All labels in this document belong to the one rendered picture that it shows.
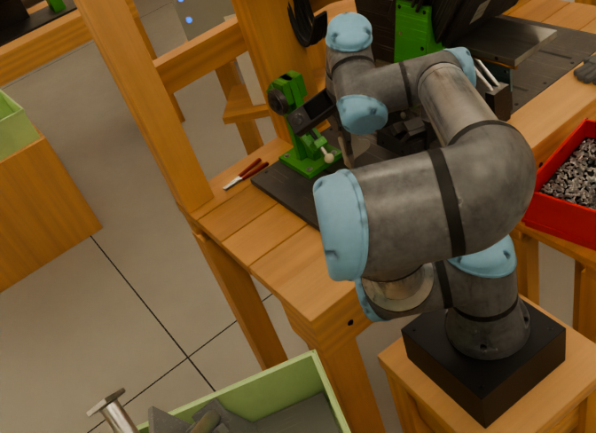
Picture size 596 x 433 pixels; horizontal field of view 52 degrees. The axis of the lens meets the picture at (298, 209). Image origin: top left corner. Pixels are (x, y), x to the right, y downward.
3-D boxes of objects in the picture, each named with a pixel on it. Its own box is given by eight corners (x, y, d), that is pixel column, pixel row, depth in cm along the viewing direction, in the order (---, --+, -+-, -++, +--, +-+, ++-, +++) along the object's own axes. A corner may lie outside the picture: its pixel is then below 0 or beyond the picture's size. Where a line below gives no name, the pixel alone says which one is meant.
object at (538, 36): (557, 41, 152) (557, 29, 150) (514, 71, 147) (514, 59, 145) (441, 14, 180) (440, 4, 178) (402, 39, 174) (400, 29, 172)
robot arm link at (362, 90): (409, 100, 92) (394, 43, 97) (337, 118, 94) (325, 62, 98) (412, 126, 99) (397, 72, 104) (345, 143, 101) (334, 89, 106)
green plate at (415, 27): (446, 82, 161) (452, 0, 149) (423, 89, 157) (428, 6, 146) (415, 72, 169) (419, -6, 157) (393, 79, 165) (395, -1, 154)
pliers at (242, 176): (260, 160, 187) (258, 156, 186) (270, 164, 183) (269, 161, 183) (220, 188, 181) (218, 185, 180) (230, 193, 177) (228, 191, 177)
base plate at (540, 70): (613, 43, 184) (614, 36, 183) (341, 247, 148) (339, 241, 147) (500, 19, 214) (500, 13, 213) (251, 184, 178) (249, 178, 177)
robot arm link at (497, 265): (529, 310, 101) (525, 253, 93) (448, 326, 103) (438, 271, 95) (507, 259, 111) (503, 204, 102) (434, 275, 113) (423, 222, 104)
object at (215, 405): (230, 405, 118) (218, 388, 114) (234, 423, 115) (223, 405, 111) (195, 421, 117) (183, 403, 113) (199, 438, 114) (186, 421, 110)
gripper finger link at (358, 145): (377, 165, 125) (367, 125, 121) (352, 177, 124) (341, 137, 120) (371, 160, 128) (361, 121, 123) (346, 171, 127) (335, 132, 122)
